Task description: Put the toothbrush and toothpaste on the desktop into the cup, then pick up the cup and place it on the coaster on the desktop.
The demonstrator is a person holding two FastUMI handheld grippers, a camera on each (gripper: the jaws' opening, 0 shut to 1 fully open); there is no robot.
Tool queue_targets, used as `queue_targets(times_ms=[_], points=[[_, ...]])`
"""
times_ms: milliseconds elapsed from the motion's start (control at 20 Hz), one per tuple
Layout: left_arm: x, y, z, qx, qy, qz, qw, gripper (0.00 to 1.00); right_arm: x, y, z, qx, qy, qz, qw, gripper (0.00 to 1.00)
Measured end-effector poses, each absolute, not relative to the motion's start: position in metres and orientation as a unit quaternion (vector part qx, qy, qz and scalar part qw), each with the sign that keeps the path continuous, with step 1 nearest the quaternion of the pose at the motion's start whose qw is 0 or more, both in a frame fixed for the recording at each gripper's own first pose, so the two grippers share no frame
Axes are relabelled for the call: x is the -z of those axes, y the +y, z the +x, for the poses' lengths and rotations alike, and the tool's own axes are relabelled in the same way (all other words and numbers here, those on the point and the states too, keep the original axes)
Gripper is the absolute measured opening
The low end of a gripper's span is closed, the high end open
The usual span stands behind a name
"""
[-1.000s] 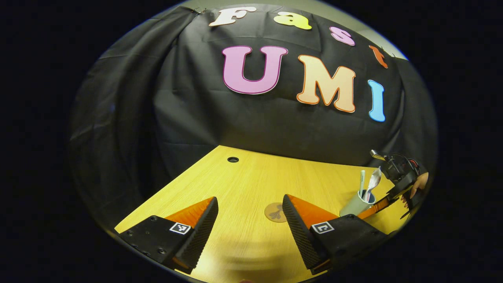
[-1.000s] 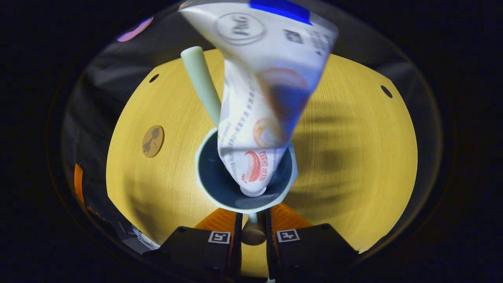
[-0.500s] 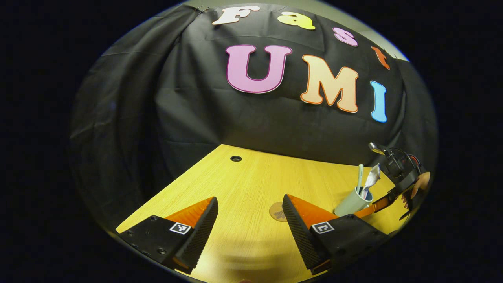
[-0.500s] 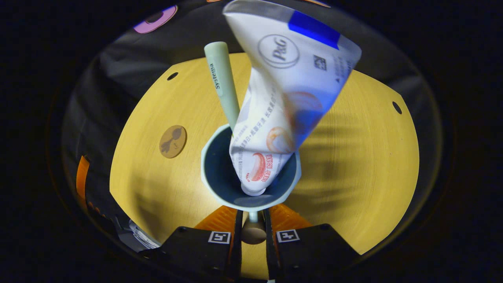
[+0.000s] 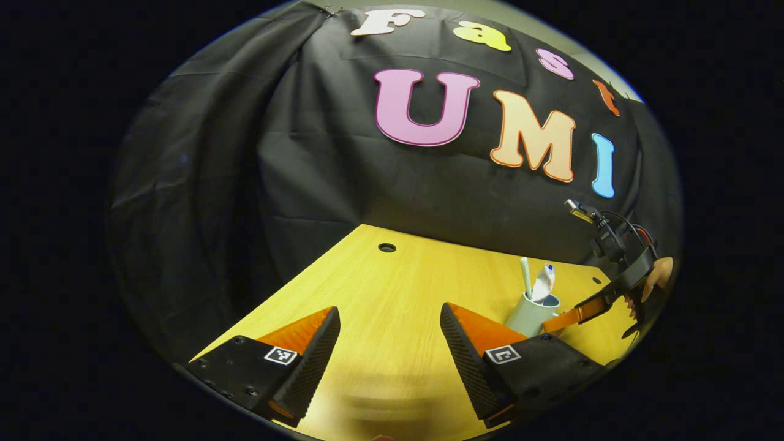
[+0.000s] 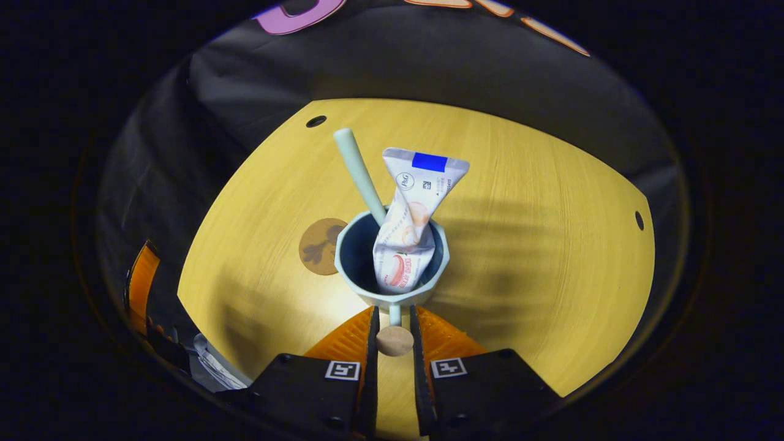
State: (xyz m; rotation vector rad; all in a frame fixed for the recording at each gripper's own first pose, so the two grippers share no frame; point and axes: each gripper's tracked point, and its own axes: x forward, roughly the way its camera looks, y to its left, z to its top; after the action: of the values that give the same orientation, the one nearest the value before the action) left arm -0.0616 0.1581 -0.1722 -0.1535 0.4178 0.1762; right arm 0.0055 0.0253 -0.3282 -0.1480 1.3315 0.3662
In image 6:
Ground light blue cup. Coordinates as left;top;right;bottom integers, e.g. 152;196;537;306
334;210;451;358

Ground wooden desktop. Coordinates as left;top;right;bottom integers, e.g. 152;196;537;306
176;98;656;441

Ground round cork coaster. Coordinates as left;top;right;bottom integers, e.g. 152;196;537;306
298;218;349;276

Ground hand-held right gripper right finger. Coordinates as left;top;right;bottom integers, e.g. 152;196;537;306
409;304;561;441

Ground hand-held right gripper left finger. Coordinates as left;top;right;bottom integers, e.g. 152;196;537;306
217;305;380;441

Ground white toothpaste tube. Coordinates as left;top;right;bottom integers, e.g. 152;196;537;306
372;147;470;296

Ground black backdrop cloth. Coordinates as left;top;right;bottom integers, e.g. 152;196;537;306
98;0;690;344

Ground pale green toothbrush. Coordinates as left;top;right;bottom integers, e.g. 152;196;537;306
333;127;388;226

